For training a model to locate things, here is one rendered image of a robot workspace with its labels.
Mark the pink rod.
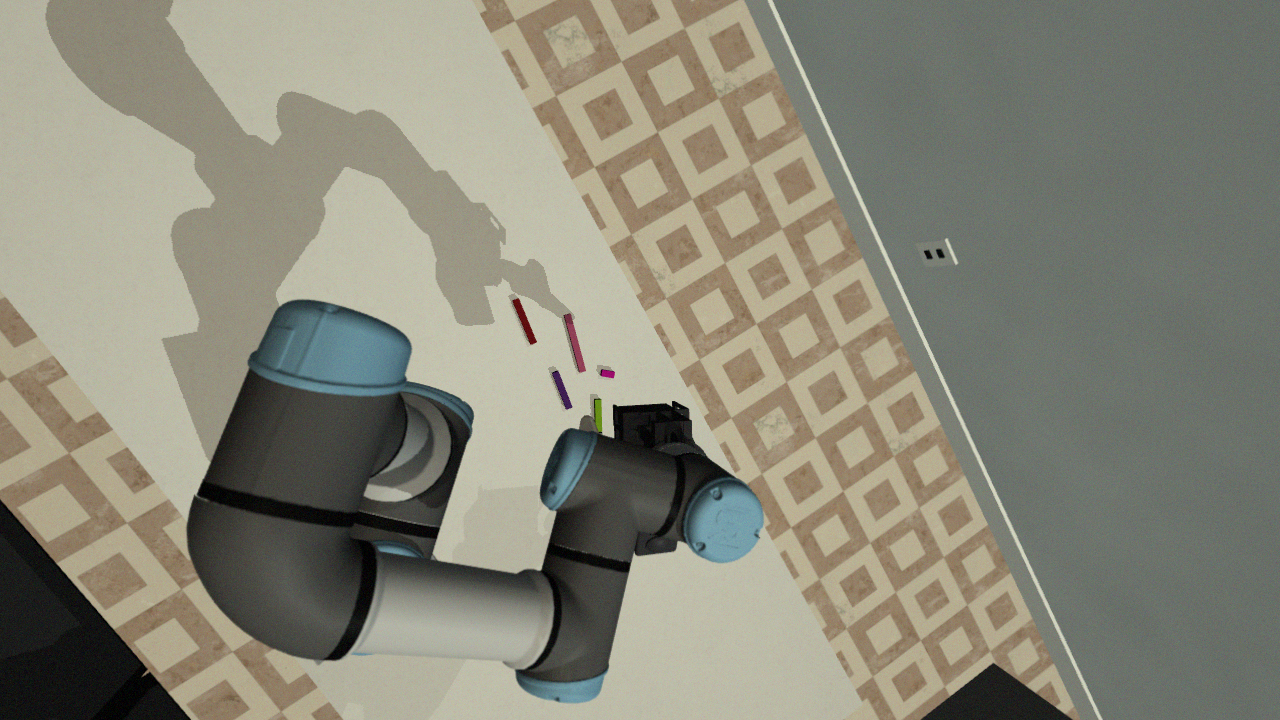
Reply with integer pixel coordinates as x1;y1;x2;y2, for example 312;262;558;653
564;314;586;373

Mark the dark red rod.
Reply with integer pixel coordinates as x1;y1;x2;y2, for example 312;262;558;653
512;299;538;345

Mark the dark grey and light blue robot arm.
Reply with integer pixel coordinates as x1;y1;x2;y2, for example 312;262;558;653
186;299;764;703

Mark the dark purple rod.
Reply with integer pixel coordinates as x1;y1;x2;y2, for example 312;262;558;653
552;372;572;410

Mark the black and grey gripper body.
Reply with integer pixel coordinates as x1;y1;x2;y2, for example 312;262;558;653
613;401;707;456

